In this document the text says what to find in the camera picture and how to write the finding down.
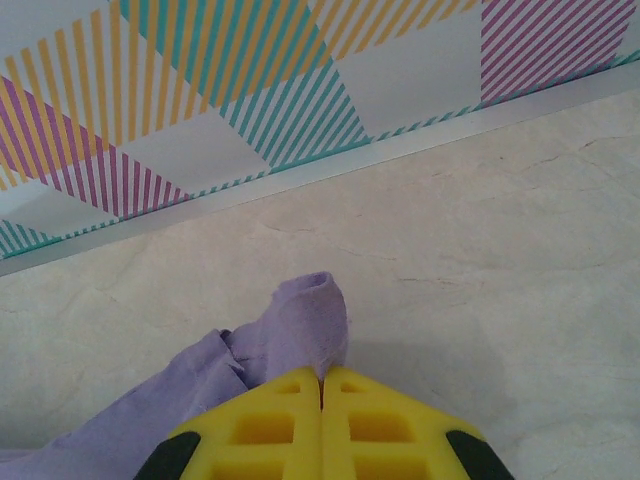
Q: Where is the purple t-shirt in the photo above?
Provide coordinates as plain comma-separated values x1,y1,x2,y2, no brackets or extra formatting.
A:
0,269,351,480

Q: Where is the aluminium wall base strip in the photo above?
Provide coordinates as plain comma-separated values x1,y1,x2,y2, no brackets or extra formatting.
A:
0,49,640,279

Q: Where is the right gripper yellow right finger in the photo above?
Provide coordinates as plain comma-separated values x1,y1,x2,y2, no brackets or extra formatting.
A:
321,366,516,480

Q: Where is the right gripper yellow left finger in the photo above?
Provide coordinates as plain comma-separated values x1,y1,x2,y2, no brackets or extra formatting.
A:
142,366,325,480

